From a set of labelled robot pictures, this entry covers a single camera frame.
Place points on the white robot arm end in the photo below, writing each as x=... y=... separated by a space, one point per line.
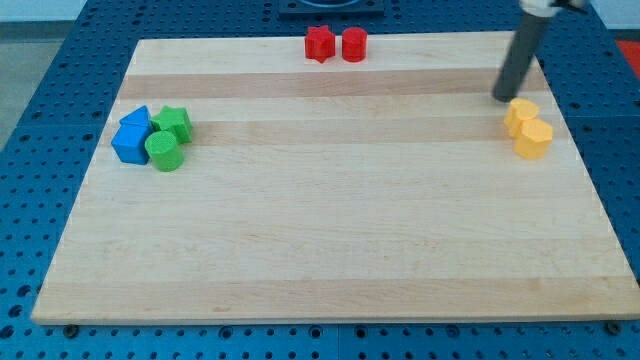
x=549 y=8

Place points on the wooden board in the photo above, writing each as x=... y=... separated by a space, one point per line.
x=379 y=191

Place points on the blue cube block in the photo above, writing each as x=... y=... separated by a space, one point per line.
x=129 y=144

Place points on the red star block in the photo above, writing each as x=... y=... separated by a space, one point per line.
x=319 y=43

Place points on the red cylinder block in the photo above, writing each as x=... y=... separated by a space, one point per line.
x=354 y=44

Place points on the green cylinder block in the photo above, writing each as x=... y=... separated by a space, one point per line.
x=164 y=151

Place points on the green star block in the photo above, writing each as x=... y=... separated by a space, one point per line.
x=175 y=120

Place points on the blue triangle block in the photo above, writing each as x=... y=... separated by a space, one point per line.
x=139 y=117

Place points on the yellow heart block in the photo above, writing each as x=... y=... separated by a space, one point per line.
x=519 y=110

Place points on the yellow hexagon block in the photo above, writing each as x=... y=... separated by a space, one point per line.
x=533 y=139

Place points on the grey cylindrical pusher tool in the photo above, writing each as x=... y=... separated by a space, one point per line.
x=526 y=40

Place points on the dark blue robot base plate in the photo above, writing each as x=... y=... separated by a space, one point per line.
x=299 y=8

